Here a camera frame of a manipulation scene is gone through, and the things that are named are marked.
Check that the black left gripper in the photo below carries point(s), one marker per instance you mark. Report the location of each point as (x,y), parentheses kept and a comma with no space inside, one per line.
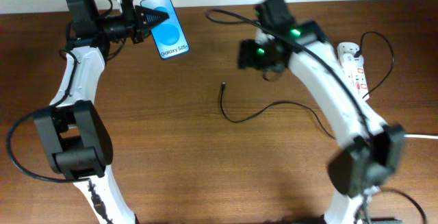
(139,15)

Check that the white charger plug adapter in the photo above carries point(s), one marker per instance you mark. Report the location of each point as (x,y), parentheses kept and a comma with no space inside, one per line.
(349,63)

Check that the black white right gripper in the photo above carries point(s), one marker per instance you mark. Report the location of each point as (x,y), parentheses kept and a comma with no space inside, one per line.
(250,56)

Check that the blue Galaxy smartphone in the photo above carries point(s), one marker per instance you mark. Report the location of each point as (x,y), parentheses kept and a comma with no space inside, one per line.
(169,37)

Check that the white power strip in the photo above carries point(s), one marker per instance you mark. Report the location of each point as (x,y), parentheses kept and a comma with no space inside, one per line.
(355,78)

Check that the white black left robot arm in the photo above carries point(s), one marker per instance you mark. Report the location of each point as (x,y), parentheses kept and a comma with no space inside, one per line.
(74,138)

